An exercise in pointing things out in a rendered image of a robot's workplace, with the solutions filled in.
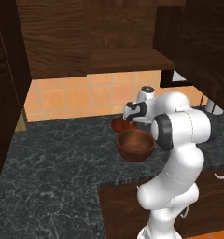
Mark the large brown wooden bowl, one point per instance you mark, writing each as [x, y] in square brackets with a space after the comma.
[135, 146]

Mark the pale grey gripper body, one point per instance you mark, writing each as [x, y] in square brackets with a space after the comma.
[143, 119]

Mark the dark wood base cabinet door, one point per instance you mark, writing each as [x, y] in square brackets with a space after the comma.
[123, 211]

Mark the dark wood open cabinet door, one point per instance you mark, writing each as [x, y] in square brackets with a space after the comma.
[204, 46]

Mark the dark wood base cabinet drawer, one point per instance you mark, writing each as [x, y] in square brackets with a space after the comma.
[215, 202]

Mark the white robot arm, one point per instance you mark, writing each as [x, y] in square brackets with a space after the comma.
[176, 174]

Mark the dark wood tall side panel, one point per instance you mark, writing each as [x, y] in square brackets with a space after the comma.
[6, 93]

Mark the open dark wood cabinet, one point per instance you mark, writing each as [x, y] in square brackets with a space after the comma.
[126, 59]

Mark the dark wood closed wall cabinet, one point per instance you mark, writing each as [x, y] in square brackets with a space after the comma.
[54, 40]

